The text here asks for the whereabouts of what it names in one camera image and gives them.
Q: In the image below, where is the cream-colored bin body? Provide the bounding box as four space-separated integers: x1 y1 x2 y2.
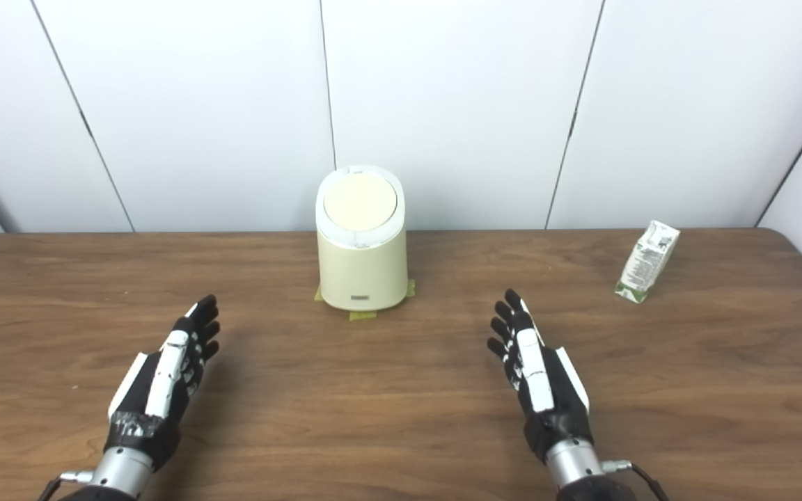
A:
315 165 409 312

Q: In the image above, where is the cream round bin lid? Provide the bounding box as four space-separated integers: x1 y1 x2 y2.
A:
322 173 398 233

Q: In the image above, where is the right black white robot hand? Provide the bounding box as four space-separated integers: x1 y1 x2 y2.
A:
487 289 595 463

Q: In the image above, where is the white green milk carton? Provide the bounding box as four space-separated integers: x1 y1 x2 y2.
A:
615 220 681 304

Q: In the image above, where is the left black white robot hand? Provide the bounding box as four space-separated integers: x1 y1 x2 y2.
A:
104 294 221 472

